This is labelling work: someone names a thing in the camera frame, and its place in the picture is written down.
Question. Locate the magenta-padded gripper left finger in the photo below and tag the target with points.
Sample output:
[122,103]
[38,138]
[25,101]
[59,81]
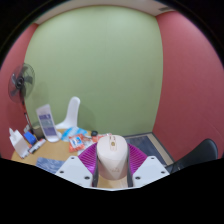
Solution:
[75,170]

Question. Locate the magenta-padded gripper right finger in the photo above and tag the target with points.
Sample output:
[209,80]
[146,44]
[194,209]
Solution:
[150,170]

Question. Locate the cream pink computer mouse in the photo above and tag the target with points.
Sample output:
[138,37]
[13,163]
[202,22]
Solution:
[112,156]

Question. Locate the blue patterned mouse pad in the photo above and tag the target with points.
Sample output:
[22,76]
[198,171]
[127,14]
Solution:
[49,164]

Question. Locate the dark blue floor mat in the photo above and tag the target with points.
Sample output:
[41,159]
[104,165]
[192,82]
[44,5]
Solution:
[148,145]

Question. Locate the red snack pack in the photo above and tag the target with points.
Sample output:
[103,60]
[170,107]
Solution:
[76,143]

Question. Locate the white snack pack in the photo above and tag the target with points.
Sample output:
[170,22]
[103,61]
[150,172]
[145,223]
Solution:
[89,142]

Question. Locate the light blue snack pack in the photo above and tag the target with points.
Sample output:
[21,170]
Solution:
[68,132]

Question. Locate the small black round object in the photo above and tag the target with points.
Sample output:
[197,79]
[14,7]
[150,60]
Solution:
[94,133]

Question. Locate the black red-capped marker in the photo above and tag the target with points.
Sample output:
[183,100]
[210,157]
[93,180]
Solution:
[39,144]

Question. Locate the white whiteboard marker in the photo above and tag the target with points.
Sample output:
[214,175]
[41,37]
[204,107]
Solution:
[31,150]

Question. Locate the black office chair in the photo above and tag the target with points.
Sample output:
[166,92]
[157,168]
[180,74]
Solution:
[196,155]

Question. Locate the white sign stand blue card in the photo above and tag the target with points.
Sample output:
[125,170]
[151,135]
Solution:
[46,122]

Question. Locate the blue board eraser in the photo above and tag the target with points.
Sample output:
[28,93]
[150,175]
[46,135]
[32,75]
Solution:
[29,137]

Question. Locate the white plastic chair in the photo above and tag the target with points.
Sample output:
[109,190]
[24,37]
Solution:
[73,111]

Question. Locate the white tissue box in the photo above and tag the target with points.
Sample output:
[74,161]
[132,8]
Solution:
[18,143]

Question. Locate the black standing fan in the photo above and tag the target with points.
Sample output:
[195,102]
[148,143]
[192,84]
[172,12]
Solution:
[20,81]

